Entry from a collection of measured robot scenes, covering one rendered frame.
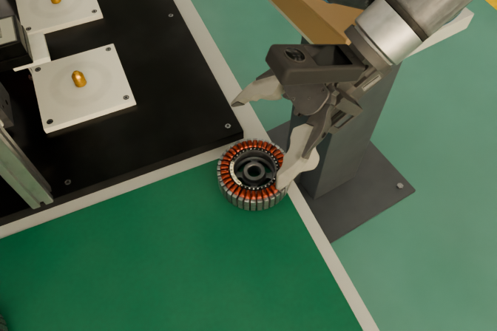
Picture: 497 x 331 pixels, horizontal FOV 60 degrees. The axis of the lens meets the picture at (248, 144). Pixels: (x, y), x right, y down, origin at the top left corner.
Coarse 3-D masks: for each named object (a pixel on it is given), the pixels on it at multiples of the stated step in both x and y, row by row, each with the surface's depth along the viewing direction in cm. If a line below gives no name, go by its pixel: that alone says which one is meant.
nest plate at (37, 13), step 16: (16, 0) 86; (32, 0) 86; (48, 0) 86; (64, 0) 86; (80, 0) 86; (96, 0) 86; (32, 16) 84; (48, 16) 84; (64, 16) 84; (80, 16) 84; (96, 16) 84; (32, 32) 81; (48, 32) 82
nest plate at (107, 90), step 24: (96, 48) 79; (48, 72) 75; (96, 72) 75; (120, 72) 75; (48, 96) 72; (72, 96) 72; (96, 96) 72; (120, 96) 72; (48, 120) 69; (72, 120) 70
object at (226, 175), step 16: (240, 144) 66; (256, 144) 66; (272, 144) 67; (224, 160) 65; (240, 160) 67; (256, 160) 67; (272, 160) 65; (224, 176) 63; (240, 176) 66; (272, 176) 66; (224, 192) 63; (240, 192) 62; (256, 192) 62; (272, 192) 62
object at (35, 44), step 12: (0, 24) 62; (12, 24) 62; (0, 36) 60; (12, 36) 60; (24, 36) 64; (36, 36) 66; (0, 48) 59; (12, 48) 60; (24, 48) 61; (36, 48) 65; (0, 60) 61; (12, 60) 61; (24, 60) 62; (36, 60) 63; (48, 60) 64
